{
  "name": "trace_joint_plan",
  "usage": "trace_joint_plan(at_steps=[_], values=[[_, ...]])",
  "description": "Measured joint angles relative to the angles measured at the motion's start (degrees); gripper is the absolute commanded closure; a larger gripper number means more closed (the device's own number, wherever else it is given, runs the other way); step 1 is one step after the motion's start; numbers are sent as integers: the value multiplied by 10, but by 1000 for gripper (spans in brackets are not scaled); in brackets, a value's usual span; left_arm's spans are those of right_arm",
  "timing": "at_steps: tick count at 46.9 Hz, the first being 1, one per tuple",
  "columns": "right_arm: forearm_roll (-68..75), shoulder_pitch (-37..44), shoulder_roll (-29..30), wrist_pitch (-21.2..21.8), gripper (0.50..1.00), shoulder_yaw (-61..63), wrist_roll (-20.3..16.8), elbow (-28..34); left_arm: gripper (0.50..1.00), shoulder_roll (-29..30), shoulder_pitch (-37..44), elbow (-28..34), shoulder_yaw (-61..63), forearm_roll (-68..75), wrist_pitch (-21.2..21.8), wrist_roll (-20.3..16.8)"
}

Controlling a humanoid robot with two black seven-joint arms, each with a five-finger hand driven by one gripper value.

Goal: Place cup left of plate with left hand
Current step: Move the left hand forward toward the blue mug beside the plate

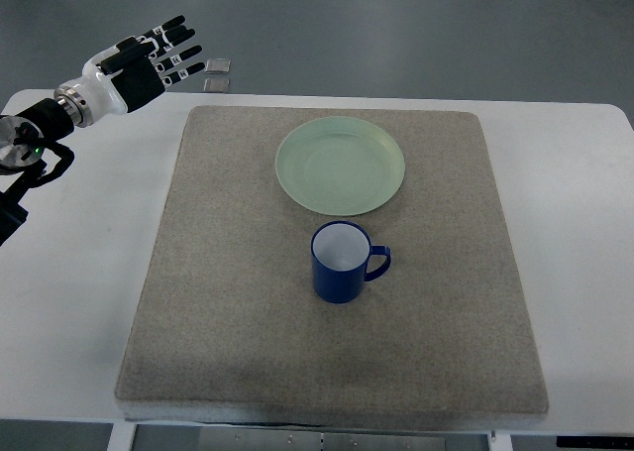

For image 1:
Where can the metal table frame bar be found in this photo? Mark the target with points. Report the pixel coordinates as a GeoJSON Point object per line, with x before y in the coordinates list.
{"type": "Point", "coordinates": [217, 438]}

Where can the lower grey floor socket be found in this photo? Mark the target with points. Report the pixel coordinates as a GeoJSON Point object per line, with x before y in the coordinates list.
{"type": "Point", "coordinates": [216, 85]}

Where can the blue mug white inside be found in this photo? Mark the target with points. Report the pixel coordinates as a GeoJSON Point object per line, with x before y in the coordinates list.
{"type": "Point", "coordinates": [344, 259]}

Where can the beige felt mat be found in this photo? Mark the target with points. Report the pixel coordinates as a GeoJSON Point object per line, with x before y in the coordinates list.
{"type": "Point", "coordinates": [258, 310]}

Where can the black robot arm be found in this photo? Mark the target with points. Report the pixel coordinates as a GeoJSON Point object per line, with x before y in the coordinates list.
{"type": "Point", "coordinates": [31, 149]}

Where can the upper grey floor socket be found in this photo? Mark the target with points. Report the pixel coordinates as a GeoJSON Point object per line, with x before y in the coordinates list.
{"type": "Point", "coordinates": [217, 66]}

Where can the grey floor socket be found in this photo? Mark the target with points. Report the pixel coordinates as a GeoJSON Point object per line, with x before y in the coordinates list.
{"type": "Point", "coordinates": [217, 66]}
{"type": "Point", "coordinates": [216, 85]}

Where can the light green plate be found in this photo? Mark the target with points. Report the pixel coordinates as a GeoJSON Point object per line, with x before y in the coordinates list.
{"type": "Point", "coordinates": [339, 166]}

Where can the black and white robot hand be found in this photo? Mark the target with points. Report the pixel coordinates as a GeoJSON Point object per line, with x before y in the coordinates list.
{"type": "Point", "coordinates": [137, 70]}

